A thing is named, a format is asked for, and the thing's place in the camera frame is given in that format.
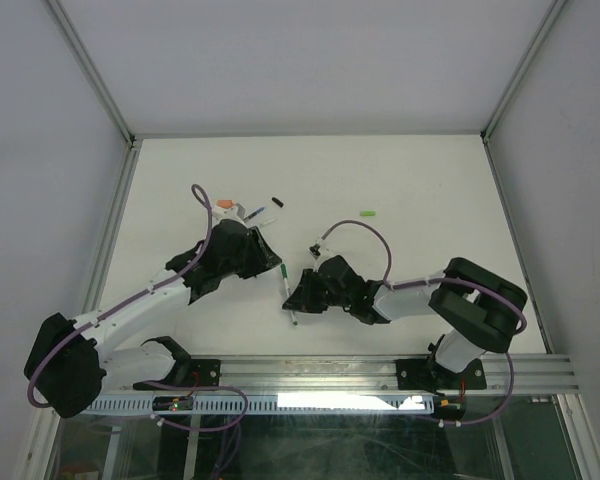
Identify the silver green tip pen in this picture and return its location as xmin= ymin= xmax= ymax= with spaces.
xmin=256 ymin=218 xmax=277 ymax=228

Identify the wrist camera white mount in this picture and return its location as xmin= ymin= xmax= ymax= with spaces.
xmin=309 ymin=237 xmax=333 ymax=261
xmin=212 ymin=201 xmax=246 ymax=225

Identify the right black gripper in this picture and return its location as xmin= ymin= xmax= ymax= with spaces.
xmin=282 ymin=268 xmax=351 ymax=314

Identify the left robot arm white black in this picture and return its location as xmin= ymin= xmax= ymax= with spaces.
xmin=24 ymin=220 xmax=282 ymax=419

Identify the dark blue barrel pen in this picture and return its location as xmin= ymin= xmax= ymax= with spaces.
xmin=244 ymin=206 xmax=266 ymax=223

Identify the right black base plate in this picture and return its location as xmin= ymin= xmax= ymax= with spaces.
xmin=395 ymin=358 xmax=437 ymax=393

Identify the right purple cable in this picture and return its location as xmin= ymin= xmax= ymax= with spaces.
xmin=319 ymin=219 xmax=529 ymax=334

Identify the white slotted cable duct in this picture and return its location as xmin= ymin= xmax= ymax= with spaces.
xmin=85 ymin=392 xmax=434 ymax=417

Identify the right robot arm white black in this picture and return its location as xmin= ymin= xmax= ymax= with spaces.
xmin=282 ymin=255 xmax=528 ymax=387

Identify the aluminium mounting rail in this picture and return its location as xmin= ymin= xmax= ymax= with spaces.
xmin=216 ymin=354 xmax=580 ymax=396

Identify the white green end pen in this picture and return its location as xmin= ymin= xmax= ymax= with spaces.
xmin=282 ymin=277 xmax=299 ymax=327

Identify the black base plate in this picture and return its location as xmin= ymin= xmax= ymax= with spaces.
xmin=395 ymin=358 xmax=437 ymax=393
xmin=133 ymin=358 xmax=222 ymax=391

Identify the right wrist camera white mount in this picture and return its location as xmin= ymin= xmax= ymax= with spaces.
xmin=309 ymin=237 xmax=333 ymax=261

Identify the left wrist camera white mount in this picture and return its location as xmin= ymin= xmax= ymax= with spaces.
xmin=212 ymin=201 xmax=246 ymax=225

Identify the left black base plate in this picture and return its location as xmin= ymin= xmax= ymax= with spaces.
xmin=133 ymin=358 xmax=222 ymax=391

